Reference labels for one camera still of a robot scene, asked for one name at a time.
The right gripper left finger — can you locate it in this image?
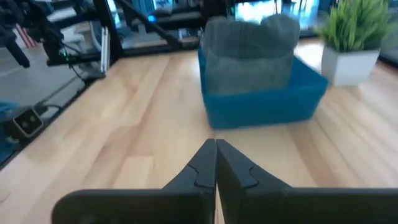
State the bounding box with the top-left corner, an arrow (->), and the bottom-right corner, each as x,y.
51,138 -> 218,224

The silver metal bracket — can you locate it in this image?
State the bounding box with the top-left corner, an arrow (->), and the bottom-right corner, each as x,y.
99,26 -> 111,74

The blue plastic bin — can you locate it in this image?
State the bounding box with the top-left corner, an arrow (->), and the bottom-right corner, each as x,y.
198,46 -> 330,130

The green plant in white pot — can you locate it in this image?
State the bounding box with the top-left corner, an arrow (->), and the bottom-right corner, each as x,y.
313,0 -> 396,88

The black diagonal frame brace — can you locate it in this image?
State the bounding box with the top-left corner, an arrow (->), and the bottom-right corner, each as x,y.
113,0 -> 185,49

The table-level camera box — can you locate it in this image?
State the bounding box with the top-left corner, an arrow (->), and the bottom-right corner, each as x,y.
11,106 -> 45,140

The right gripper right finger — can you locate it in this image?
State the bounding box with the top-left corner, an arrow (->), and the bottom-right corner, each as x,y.
216,139 -> 398,224

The black camera cable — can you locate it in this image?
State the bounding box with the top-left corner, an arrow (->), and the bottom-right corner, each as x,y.
34,103 -> 63,118

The black frame post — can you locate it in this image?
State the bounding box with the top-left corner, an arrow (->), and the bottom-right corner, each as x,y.
92,0 -> 124,63

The faded green baseball cap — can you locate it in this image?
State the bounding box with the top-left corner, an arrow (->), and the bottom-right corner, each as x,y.
201,13 -> 301,95

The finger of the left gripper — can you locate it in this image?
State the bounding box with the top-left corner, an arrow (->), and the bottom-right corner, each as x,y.
4,37 -> 31,68

